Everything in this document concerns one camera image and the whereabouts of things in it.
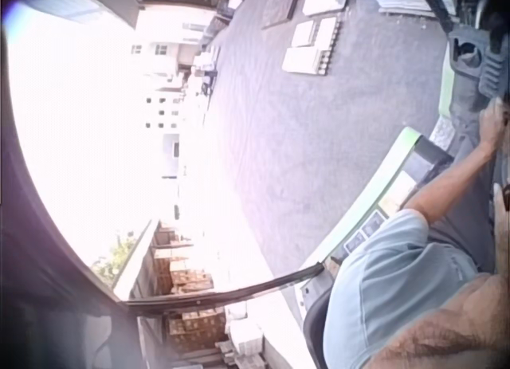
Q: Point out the person's left hand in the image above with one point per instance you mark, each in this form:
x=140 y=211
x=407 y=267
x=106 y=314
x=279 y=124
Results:
x=492 y=126

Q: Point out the person's right hand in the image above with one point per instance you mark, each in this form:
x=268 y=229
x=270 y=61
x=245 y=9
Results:
x=499 y=201

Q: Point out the person's left fingers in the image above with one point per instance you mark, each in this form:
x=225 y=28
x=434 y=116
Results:
x=498 y=108

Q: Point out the black ribbed forklift pedal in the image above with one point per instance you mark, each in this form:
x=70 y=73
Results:
x=494 y=76

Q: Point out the person's legs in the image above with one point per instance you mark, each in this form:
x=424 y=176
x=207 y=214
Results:
x=472 y=221

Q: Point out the green white forklift body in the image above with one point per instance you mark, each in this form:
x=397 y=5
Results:
x=392 y=185

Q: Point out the white block pallet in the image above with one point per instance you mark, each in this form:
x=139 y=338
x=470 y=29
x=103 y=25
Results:
x=304 y=60
x=315 y=32
x=324 y=0

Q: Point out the dark flat pallet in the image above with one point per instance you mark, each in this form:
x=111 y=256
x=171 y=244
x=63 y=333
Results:
x=281 y=6

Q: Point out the black forklift seat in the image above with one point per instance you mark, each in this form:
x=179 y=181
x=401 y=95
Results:
x=315 y=325

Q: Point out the white building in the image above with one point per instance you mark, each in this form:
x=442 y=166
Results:
x=167 y=106

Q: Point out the heap of white blocks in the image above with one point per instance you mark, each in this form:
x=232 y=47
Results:
x=245 y=341

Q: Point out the stacks of orange bricks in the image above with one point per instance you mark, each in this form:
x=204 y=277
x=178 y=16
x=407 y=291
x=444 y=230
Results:
x=187 y=277

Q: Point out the green tree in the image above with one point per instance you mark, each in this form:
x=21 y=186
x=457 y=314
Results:
x=113 y=259

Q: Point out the grey roofed building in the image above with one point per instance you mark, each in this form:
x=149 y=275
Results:
x=91 y=2

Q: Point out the dark forklift roof pillar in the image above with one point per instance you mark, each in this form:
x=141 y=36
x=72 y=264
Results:
x=48 y=281

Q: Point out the black forklift frame bar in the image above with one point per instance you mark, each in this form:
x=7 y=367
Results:
x=239 y=291

